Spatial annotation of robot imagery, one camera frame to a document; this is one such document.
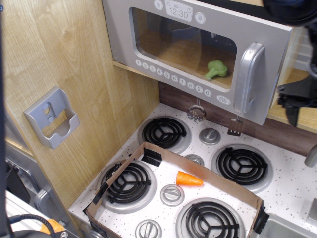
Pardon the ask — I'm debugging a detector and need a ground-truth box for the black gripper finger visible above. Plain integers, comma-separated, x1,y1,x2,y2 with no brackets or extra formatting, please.
286,107,300,126

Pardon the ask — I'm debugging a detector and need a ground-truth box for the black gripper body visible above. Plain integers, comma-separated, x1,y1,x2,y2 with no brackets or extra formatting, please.
277,76,317,108

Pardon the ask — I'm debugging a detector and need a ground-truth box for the silver microwave door handle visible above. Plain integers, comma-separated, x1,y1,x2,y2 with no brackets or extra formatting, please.
234,42,264,114

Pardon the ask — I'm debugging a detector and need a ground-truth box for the grey toy microwave door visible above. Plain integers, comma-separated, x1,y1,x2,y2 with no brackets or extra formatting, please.
103,0,292,125

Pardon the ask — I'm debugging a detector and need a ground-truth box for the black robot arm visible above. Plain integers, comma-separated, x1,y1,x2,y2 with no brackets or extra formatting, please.
263,0,317,127

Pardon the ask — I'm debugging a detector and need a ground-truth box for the grey toy faucet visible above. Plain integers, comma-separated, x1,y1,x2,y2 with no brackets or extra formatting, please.
304,145,317,168

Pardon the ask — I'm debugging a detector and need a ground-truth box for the hanging toy spatula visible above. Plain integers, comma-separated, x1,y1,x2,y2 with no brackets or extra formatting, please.
227,116,244,137

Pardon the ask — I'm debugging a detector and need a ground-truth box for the back right black burner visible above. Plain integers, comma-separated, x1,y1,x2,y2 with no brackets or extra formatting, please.
211,144,273,193

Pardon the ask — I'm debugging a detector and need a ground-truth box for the black burner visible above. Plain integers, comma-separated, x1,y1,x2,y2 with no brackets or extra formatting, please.
175,198,246,238
102,161,158,214
211,144,273,193
138,116,192,154

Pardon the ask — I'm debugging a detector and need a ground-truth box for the back grey stove knob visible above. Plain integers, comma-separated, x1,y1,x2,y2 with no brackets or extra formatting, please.
199,128,221,145

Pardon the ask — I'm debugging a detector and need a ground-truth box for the grey stove knob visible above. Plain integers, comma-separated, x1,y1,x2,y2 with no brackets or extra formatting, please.
135,219,162,238
199,128,221,145
160,184,185,207

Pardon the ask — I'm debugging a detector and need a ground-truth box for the green toy broccoli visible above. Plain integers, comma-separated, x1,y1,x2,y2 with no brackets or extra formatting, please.
205,60,228,80

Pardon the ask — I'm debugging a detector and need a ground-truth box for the hanging silver toy strainer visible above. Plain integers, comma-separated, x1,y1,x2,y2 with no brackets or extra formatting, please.
187,98,207,123

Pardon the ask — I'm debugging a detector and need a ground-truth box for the small middle grey knob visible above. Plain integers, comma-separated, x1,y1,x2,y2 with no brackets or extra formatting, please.
185,154,205,166

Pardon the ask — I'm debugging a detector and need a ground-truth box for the steel toy sink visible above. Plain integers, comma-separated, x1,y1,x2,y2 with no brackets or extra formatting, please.
259,213,317,238

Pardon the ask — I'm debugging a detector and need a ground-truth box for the back left black burner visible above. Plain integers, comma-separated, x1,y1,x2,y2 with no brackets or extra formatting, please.
138,116,192,154

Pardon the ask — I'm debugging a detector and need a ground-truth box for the orange toy carrot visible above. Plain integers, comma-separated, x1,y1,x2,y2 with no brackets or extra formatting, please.
176,171,204,186

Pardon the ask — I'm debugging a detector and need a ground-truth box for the front right black burner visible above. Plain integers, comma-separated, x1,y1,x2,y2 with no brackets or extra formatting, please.
175,198,246,238

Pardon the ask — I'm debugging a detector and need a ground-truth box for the centre grey stove knob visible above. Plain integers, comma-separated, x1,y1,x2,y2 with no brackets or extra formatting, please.
160,184,185,207

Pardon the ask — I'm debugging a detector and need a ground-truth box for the front left black burner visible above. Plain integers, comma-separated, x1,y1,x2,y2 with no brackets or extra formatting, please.
102,161,158,214

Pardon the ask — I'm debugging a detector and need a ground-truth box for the front grey stove knob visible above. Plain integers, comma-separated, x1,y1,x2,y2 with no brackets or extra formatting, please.
135,219,162,238

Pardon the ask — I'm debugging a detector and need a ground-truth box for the orange object bottom left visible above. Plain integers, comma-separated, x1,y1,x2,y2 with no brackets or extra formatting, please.
40,219,65,235

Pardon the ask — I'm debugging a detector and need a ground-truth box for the brown cardboard frame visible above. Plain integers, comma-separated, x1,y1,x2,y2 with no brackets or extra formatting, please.
83,142,269,238

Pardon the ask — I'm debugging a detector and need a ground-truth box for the grey wall holder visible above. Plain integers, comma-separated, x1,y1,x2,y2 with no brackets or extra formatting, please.
24,86,80,149

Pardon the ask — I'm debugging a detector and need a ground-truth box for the grey oven door handle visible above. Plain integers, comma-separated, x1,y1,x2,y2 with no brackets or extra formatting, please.
34,189,53,217

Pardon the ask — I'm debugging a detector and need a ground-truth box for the black cable bottom left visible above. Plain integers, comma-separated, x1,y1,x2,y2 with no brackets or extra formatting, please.
7,214,55,238

